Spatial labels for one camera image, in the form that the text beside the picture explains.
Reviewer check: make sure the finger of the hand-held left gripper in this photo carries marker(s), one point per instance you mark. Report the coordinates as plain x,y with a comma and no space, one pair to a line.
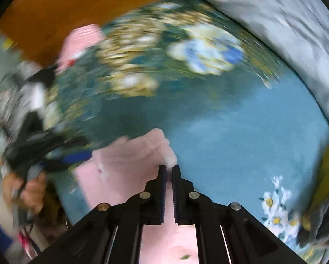
75,157

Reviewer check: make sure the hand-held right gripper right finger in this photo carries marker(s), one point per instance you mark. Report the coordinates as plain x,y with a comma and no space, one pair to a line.
177,198

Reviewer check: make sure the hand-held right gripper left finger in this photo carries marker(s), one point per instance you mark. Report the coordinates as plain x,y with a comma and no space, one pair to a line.
160,198

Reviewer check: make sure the pink floral fleece garment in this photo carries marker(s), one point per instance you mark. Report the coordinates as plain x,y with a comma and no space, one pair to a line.
120,170

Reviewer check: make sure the person's left forearm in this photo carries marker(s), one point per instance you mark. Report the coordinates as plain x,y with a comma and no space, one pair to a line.
2,216

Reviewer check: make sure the person's left hand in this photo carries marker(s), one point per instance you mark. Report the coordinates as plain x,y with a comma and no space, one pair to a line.
29,195

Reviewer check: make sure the black and white patterned cloth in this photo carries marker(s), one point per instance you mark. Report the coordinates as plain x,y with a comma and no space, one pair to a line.
11,104

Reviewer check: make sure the white tube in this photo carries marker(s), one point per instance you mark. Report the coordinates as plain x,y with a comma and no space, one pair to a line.
38,96

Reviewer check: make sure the dark cloth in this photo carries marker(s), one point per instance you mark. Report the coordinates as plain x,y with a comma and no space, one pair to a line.
42,77

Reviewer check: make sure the teal floral bedsheet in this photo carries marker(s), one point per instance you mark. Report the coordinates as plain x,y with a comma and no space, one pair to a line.
222,126

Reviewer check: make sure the pink striped cloth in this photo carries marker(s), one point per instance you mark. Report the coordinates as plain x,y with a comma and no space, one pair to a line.
79,44

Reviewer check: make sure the wooden headboard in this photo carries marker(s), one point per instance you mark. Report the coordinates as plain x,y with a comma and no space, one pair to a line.
71,11

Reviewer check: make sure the grey garment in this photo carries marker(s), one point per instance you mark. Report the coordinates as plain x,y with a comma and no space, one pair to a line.
321,222

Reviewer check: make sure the yellow-green garment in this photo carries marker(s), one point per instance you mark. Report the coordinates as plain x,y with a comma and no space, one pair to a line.
328,176

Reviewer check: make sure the grey floral duvet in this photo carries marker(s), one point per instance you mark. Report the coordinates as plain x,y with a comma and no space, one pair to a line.
277,19

